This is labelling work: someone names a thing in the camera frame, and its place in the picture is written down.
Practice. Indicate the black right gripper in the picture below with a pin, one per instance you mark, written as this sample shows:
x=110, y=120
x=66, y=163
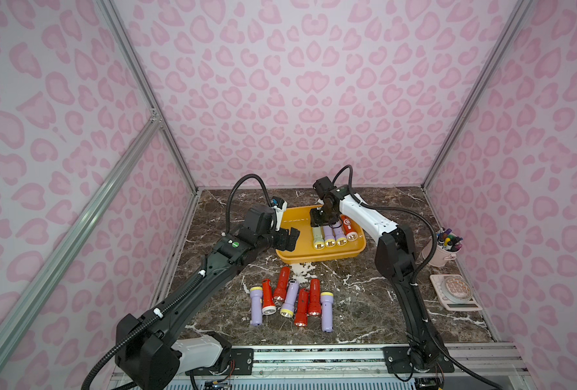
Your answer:
x=322, y=214

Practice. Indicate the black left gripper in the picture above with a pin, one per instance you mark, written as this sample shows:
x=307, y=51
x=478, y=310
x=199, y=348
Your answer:
x=285, y=238

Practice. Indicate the red flashlight white logo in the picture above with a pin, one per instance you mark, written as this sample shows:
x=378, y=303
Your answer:
x=349, y=228

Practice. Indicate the purple flashlight yellow top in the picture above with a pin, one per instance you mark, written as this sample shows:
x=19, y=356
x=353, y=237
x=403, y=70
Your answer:
x=327, y=300

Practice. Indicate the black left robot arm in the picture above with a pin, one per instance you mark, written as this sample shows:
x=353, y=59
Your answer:
x=144, y=345

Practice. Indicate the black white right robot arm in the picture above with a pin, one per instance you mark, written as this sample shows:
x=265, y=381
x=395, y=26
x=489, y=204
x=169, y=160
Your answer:
x=395, y=260

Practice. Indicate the yellow plastic storage tray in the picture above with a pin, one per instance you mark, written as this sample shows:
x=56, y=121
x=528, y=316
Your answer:
x=310, y=246

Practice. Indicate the red flashlight white head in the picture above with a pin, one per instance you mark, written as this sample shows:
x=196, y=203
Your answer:
x=268, y=304

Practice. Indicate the pink pen holder cup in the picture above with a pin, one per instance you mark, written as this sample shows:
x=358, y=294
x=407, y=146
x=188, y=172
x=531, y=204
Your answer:
x=443, y=249

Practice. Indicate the white kitchen scale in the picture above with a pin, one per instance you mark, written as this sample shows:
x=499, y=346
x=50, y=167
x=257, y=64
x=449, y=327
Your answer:
x=454, y=293

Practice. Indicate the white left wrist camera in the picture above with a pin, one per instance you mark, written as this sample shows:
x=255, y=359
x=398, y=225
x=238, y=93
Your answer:
x=279, y=206

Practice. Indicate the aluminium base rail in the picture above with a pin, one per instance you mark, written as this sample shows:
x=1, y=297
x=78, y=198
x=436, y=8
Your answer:
x=370, y=366

